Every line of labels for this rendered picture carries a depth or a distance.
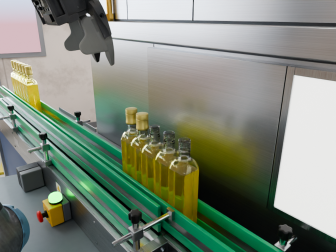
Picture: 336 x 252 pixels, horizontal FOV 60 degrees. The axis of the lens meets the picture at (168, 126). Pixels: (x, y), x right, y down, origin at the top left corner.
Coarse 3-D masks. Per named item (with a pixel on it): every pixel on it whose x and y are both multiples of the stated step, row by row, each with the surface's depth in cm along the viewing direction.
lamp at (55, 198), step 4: (52, 192) 98; (56, 192) 98; (48, 196) 97; (52, 196) 96; (56, 196) 97; (60, 196) 98; (48, 200) 97; (52, 200) 96; (56, 200) 97; (60, 200) 98; (52, 204) 97
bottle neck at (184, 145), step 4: (180, 140) 68; (184, 140) 69; (188, 140) 68; (180, 144) 67; (184, 144) 67; (188, 144) 67; (180, 148) 68; (184, 148) 67; (188, 148) 68; (180, 152) 68; (184, 152) 68; (188, 152) 68; (180, 156) 69; (184, 156) 68; (188, 156) 69; (184, 160) 68
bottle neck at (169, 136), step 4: (164, 132) 72; (168, 132) 73; (172, 132) 73; (164, 136) 72; (168, 136) 71; (172, 136) 72; (164, 140) 72; (168, 140) 72; (172, 140) 72; (164, 144) 73; (168, 144) 72; (172, 144) 72; (164, 148) 73; (168, 148) 72; (172, 148) 73
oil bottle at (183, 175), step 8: (176, 160) 69; (192, 160) 69; (176, 168) 69; (184, 168) 68; (192, 168) 69; (176, 176) 69; (184, 176) 68; (192, 176) 69; (176, 184) 70; (184, 184) 68; (192, 184) 70; (176, 192) 71; (184, 192) 69; (192, 192) 71; (176, 200) 72; (184, 200) 70; (192, 200) 72; (176, 208) 72; (184, 208) 71; (192, 208) 73; (192, 216) 74
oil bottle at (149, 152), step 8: (160, 144) 78; (144, 152) 78; (152, 152) 76; (144, 160) 79; (152, 160) 76; (144, 168) 80; (152, 168) 77; (144, 176) 81; (152, 176) 78; (144, 184) 82; (152, 184) 79
